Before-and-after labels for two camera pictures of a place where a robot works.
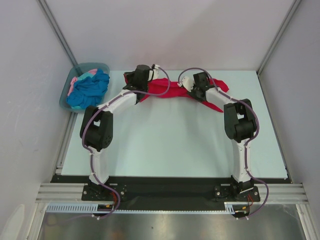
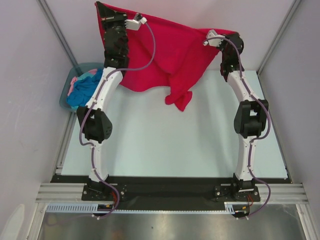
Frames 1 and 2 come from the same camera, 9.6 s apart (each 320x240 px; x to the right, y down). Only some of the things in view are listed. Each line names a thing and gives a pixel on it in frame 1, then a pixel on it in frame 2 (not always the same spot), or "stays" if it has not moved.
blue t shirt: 88,91 stays
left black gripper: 129,74 -> 109,16
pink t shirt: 74,79 stays
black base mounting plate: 144,193 stays
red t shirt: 160,87 -> 163,55
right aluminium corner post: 268,55 stays
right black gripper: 196,91 -> 225,44
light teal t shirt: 88,75 stays
